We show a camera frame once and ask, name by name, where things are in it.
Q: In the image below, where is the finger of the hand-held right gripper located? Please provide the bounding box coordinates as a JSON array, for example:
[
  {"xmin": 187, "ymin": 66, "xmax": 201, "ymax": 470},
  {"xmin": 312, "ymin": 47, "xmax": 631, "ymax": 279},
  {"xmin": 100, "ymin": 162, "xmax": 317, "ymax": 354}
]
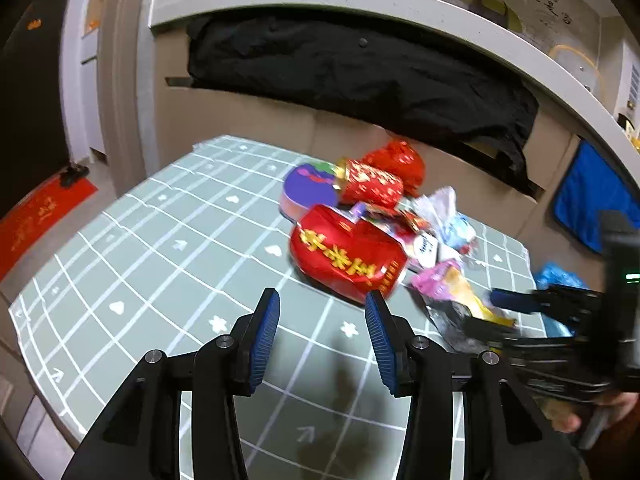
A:
[
  {"xmin": 462, "ymin": 316, "xmax": 528, "ymax": 361},
  {"xmin": 489, "ymin": 286, "xmax": 583, "ymax": 323}
]

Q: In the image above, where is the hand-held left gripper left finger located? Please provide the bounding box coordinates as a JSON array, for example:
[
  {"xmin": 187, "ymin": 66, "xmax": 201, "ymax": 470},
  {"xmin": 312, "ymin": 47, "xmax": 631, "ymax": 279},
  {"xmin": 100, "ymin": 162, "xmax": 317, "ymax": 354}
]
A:
[{"xmin": 62, "ymin": 287, "xmax": 281, "ymax": 480}]

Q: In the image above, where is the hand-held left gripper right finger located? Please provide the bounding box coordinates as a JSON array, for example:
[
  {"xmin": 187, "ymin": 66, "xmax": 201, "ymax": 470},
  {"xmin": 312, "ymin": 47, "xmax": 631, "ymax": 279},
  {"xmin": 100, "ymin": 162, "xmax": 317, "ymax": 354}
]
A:
[{"xmin": 364, "ymin": 291, "xmax": 583, "ymax": 480}]

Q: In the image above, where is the blue plastic bag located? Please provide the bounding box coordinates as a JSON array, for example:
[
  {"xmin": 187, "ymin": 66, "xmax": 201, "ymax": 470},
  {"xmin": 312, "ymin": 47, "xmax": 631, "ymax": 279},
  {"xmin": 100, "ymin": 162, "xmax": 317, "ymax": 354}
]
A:
[{"xmin": 532, "ymin": 261, "xmax": 588, "ymax": 338}]

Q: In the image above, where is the pink yellow snack wrapper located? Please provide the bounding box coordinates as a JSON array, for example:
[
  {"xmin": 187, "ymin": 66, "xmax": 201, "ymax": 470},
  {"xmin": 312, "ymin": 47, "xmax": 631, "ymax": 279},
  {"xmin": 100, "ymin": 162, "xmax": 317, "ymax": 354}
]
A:
[{"xmin": 410, "ymin": 259, "xmax": 518, "ymax": 356}]

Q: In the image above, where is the large red snack packet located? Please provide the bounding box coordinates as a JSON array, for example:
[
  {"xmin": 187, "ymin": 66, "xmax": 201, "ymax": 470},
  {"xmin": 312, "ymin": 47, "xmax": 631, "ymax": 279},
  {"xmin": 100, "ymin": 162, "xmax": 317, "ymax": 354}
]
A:
[{"xmin": 289, "ymin": 204, "xmax": 410, "ymax": 307}]

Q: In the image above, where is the purple white snack packet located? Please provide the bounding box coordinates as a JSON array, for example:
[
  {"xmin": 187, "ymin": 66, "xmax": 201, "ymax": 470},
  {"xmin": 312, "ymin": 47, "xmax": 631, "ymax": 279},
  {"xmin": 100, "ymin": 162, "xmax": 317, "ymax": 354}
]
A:
[{"xmin": 350, "ymin": 201, "xmax": 426, "ymax": 241}]

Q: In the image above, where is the person's right hand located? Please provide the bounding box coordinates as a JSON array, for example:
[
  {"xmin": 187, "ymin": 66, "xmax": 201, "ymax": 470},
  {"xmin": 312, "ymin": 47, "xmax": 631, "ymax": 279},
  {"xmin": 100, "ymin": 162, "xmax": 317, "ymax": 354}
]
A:
[{"xmin": 547, "ymin": 390, "xmax": 640, "ymax": 435}]

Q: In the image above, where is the blue white wrapper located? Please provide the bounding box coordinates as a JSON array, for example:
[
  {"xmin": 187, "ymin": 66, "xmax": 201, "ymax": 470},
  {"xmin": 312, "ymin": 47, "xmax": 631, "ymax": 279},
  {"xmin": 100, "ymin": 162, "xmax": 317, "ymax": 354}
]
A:
[{"xmin": 440, "ymin": 212, "xmax": 478, "ymax": 257}]

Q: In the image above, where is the small white packet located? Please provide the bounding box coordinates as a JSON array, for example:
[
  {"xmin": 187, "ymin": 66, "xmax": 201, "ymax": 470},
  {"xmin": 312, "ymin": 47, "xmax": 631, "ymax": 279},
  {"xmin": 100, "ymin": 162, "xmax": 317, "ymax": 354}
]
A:
[{"xmin": 407, "ymin": 232, "xmax": 441, "ymax": 268}]

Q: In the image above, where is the blue cloth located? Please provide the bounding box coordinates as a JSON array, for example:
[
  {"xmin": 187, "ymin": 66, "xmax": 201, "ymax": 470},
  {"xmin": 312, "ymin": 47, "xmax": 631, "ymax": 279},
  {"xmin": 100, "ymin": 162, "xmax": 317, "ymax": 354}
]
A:
[{"xmin": 551, "ymin": 139, "xmax": 621, "ymax": 256}]

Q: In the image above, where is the white plastic wrapper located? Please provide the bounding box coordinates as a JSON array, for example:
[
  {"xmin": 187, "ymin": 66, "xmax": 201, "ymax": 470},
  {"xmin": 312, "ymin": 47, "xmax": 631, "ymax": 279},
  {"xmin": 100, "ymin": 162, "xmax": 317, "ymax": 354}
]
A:
[{"xmin": 412, "ymin": 186, "xmax": 458, "ymax": 241}]

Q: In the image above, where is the green grid tablecloth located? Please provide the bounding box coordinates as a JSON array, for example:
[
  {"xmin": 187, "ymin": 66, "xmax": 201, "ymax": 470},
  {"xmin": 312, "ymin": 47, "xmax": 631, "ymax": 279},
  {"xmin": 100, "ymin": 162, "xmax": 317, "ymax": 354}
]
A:
[{"xmin": 7, "ymin": 134, "xmax": 548, "ymax": 480}]

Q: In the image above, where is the purple eggplant sponge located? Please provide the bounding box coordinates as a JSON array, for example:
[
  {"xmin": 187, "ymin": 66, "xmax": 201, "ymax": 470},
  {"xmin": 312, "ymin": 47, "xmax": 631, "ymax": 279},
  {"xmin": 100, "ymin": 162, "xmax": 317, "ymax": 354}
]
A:
[{"xmin": 279, "ymin": 160, "xmax": 346, "ymax": 222}]

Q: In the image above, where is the red cylinder snack packet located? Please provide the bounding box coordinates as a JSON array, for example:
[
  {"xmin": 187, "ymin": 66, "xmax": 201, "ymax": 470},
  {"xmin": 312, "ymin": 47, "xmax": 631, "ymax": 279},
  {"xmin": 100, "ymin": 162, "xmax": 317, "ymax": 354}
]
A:
[{"xmin": 334, "ymin": 159, "xmax": 405, "ymax": 207}]

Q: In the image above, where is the crumpled red foil bag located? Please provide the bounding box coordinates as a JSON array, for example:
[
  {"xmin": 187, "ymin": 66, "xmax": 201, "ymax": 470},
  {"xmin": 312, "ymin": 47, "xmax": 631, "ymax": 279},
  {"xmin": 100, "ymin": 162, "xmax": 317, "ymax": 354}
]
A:
[{"xmin": 361, "ymin": 137, "xmax": 426, "ymax": 197}]

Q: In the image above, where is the white appliance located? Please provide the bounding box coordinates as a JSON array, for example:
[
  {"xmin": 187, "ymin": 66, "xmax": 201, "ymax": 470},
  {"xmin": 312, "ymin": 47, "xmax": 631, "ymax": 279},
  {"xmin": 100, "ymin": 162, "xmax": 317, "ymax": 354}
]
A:
[{"xmin": 612, "ymin": 42, "xmax": 640, "ymax": 131}]

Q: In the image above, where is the cardboard box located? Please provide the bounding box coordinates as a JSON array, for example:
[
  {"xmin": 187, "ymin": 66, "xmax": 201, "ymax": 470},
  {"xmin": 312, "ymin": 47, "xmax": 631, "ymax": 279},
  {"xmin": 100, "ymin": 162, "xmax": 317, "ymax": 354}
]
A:
[{"xmin": 152, "ymin": 30, "xmax": 583, "ymax": 256}]

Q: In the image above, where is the red doormat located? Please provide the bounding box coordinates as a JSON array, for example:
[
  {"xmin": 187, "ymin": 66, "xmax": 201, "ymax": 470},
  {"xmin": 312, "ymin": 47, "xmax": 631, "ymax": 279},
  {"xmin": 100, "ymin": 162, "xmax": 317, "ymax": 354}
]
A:
[{"xmin": 0, "ymin": 176, "xmax": 99, "ymax": 281}]

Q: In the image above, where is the black jacket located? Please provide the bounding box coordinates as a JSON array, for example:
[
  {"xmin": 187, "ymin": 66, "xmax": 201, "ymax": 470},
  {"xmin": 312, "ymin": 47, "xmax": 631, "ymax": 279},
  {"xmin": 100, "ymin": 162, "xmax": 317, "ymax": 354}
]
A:
[{"xmin": 186, "ymin": 12, "xmax": 540, "ymax": 196}]

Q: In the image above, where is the white cabinet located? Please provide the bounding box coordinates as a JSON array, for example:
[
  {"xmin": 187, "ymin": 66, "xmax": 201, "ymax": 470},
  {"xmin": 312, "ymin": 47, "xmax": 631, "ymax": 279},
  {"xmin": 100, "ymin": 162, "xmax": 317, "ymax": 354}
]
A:
[{"xmin": 60, "ymin": 0, "xmax": 113, "ymax": 166}]

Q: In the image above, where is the white shelf board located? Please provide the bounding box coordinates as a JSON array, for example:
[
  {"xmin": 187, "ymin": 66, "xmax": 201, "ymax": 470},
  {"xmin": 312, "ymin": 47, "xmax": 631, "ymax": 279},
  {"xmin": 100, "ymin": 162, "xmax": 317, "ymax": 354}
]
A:
[{"xmin": 149, "ymin": 0, "xmax": 640, "ymax": 181}]

